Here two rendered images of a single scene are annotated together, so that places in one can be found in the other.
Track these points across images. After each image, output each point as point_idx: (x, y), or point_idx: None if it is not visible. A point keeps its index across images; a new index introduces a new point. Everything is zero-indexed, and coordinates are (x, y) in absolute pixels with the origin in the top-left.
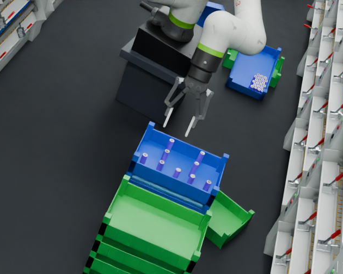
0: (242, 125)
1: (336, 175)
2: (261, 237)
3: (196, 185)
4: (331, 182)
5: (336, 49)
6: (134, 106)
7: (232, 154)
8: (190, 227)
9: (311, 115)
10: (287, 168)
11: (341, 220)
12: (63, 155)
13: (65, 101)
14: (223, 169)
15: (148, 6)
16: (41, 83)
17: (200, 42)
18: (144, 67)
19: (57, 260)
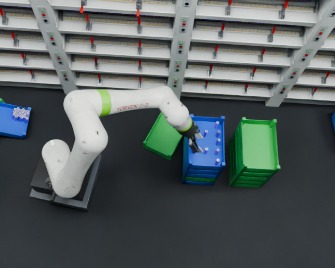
0: (68, 123)
1: (200, 51)
2: None
3: (210, 131)
4: (215, 53)
5: (52, 47)
6: (92, 195)
7: (104, 125)
8: (243, 129)
9: (96, 70)
10: None
11: (237, 50)
12: (165, 226)
13: (110, 243)
14: (199, 116)
15: (54, 193)
16: (100, 266)
17: (185, 128)
18: (93, 188)
19: (243, 202)
